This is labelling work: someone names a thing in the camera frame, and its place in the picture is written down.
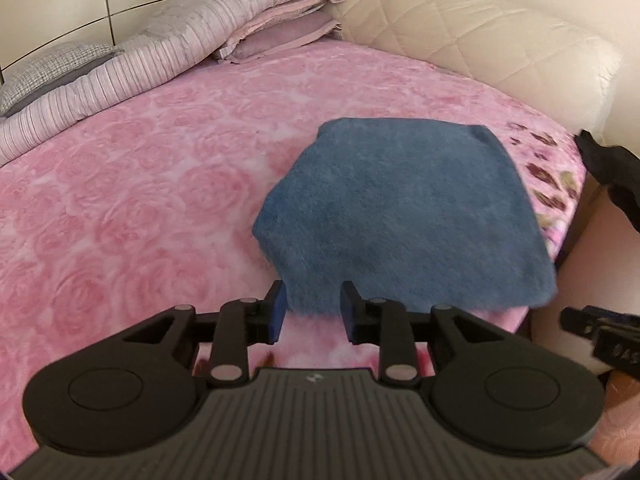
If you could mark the grey checked pillow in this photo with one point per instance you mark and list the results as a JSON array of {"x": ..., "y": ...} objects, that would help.
[{"x": 50, "y": 72}]

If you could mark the black cloth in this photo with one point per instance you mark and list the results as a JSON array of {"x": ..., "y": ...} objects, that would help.
[{"x": 612, "y": 170}]

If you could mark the pink floral fleece blanket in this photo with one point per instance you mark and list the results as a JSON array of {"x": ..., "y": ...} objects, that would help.
[{"x": 150, "y": 185}]

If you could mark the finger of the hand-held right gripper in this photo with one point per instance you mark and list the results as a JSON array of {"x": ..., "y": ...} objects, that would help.
[{"x": 577, "y": 319}]

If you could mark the cream quilted headboard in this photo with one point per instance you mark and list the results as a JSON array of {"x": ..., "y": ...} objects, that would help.
[{"x": 475, "y": 35}]

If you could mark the mauve pillow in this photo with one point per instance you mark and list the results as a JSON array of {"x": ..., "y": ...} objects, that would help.
[{"x": 280, "y": 35}]

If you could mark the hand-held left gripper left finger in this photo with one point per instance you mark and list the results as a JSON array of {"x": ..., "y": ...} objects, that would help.
[{"x": 278, "y": 313}]

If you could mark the cream wardrobe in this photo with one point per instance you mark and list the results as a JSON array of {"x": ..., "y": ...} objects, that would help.
[{"x": 75, "y": 0}]

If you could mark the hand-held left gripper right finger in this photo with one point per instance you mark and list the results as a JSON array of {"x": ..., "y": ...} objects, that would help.
[{"x": 348, "y": 316}]

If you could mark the blue fleece cloth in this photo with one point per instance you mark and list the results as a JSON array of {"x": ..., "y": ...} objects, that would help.
[{"x": 410, "y": 210}]

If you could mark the lilac striped quilt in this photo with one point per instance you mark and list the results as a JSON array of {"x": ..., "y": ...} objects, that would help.
[{"x": 150, "y": 60}]

